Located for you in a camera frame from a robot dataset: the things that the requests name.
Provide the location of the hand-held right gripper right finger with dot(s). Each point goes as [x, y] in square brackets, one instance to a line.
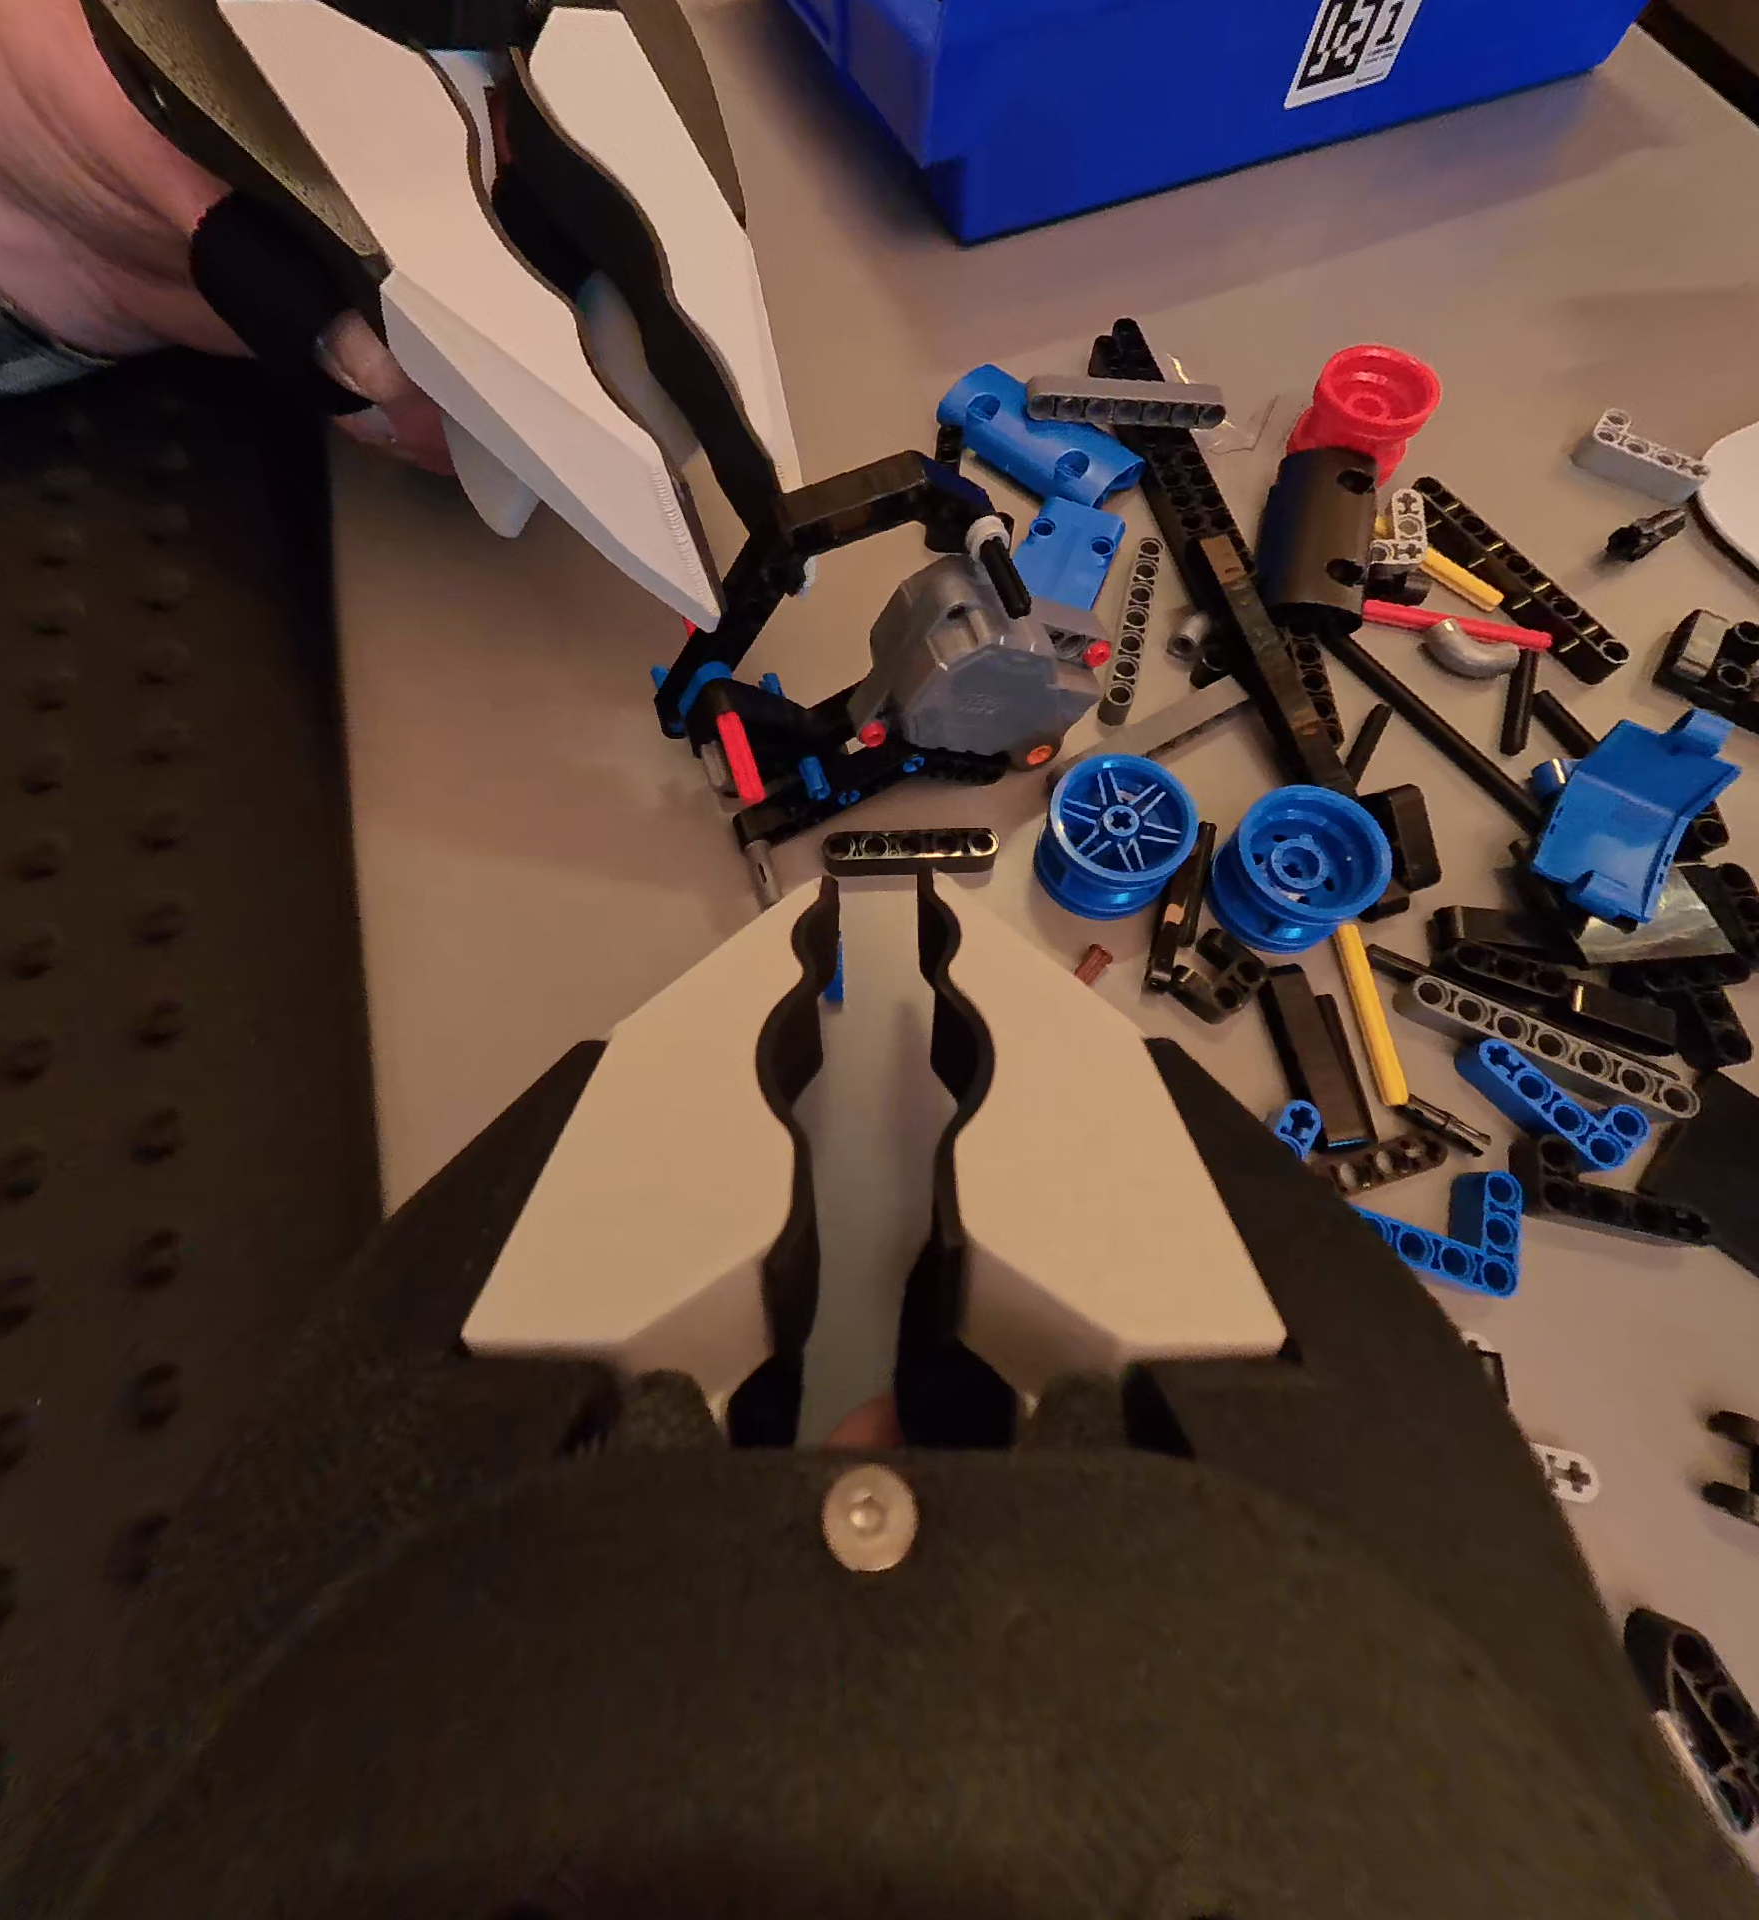
[1121, 1200]

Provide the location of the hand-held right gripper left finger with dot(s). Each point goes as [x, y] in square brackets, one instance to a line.
[625, 1200]

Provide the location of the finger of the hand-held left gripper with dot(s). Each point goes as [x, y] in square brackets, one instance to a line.
[669, 196]
[489, 345]

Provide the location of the red toy axle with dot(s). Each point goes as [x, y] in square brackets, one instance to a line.
[738, 750]
[1457, 623]

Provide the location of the grey toy motor assembly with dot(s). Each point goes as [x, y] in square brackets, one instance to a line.
[970, 676]

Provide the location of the silver toy pipe elbow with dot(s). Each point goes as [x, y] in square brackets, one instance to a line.
[1472, 648]

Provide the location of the grey desk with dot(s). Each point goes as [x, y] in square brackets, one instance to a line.
[520, 676]

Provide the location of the person's left hand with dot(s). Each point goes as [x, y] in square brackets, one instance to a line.
[40, 179]

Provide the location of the brown toy axle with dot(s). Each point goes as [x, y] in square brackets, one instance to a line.
[1093, 963]

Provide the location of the yellow toy axle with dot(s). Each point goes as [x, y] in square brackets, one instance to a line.
[1373, 1020]
[1466, 578]

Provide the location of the blue angled toy beam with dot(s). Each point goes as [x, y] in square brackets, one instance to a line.
[1449, 1245]
[1555, 1103]

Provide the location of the blue toy wheel rim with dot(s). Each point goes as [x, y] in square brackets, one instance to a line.
[1299, 870]
[1116, 834]

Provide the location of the short black toy beam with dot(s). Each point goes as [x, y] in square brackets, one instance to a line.
[909, 849]

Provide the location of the blue curved toy panel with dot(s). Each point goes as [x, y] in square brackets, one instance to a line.
[1037, 436]

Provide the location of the blue plastic bin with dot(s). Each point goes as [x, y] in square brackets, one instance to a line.
[1121, 88]

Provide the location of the grey toy beam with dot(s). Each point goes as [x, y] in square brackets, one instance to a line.
[1126, 401]

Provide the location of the blue flat toy panel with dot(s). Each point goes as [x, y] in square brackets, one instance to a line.
[1071, 552]

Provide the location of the pile of black toy beams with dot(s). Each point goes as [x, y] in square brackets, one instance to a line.
[1270, 645]

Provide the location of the black flat toy tile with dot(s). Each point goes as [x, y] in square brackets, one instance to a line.
[1750, 1184]

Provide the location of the black toy block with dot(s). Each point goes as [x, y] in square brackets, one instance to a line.
[1314, 541]

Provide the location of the red toy wheel rim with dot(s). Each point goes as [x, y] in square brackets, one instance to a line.
[1367, 397]

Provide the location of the black toy frame piece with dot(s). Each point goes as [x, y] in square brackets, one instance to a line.
[1750, 682]

